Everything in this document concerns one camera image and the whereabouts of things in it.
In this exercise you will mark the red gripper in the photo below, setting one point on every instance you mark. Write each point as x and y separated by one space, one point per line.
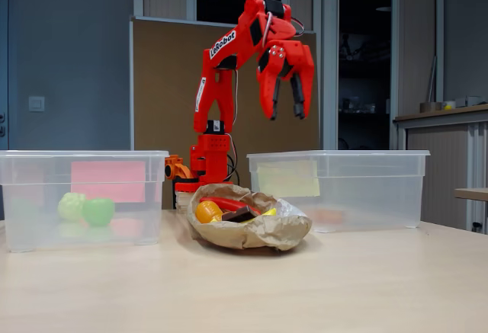
294 58

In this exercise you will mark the red toy chili pepper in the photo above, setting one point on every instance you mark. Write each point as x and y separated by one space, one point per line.
228 202

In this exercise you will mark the orange toy waffle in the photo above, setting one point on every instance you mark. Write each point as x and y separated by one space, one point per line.
328 216

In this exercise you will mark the orange toy croissant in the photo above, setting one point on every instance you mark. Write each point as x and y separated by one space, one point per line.
207 211

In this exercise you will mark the green toy apple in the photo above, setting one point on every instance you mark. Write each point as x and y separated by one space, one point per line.
99 212

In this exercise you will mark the light green toy cauliflower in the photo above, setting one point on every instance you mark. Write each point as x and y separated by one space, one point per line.
70 207

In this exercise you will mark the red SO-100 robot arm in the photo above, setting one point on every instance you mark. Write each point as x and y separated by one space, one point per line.
225 93

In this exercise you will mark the yellow-green paper label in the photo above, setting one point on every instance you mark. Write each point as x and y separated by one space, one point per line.
289 178

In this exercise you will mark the clear plastic bin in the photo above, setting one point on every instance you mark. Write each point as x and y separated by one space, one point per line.
34 203
362 196

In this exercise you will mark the pink paper label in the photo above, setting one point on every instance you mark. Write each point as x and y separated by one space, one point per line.
106 182

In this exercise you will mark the yellow toy banana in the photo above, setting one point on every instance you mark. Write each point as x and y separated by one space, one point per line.
270 212

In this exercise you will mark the brown pinboard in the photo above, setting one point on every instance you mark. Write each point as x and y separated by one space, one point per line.
164 100

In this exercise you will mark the brown toy chocolate bar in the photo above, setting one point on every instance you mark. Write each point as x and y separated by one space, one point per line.
238 215

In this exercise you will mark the crumpled brown paper bag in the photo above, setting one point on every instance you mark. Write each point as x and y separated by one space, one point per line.
248 234

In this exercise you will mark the wooden base block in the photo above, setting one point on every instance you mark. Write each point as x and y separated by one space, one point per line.
183 199

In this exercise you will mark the grey cabinet with wooden top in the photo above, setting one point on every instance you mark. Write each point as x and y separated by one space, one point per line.
438 157

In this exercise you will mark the wooden side table edge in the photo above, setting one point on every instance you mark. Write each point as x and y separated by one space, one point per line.
472 193

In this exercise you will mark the white light switch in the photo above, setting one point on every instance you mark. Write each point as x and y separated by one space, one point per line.
36 103

